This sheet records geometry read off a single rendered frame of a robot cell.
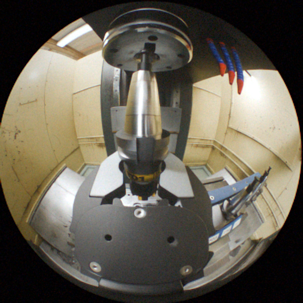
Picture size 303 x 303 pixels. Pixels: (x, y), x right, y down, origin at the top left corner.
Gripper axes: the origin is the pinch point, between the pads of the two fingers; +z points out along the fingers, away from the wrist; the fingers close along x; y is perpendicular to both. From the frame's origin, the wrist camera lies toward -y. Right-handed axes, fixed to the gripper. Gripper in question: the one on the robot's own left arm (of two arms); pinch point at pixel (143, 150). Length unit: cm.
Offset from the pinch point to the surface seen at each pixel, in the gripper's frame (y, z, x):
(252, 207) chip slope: 50, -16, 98
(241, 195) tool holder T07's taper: 6.4, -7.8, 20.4
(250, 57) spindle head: -27.9, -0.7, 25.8
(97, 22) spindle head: -27.9, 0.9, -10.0
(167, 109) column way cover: -5.4, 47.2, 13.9
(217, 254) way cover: 61, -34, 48
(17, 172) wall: 12, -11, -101
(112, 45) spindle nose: -15.9, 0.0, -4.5
